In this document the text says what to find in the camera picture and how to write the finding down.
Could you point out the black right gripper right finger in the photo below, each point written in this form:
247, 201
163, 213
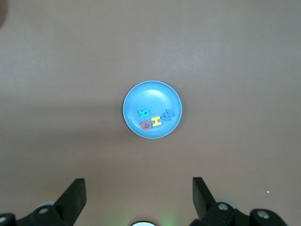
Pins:
211, 214

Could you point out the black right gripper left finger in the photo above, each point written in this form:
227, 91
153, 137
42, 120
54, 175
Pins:
70, 207

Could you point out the blue uppercase letter W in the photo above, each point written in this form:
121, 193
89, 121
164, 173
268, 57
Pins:
168, 115

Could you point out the yellow uppercase letter H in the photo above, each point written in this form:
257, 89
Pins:
156, 121

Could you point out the red uppercase letter Q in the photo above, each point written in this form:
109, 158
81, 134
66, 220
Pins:
143, 126

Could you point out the teal uppercase letter R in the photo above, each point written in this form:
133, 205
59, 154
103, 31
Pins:
144, 113

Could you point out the blue plate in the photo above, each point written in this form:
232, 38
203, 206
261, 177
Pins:
152, 99

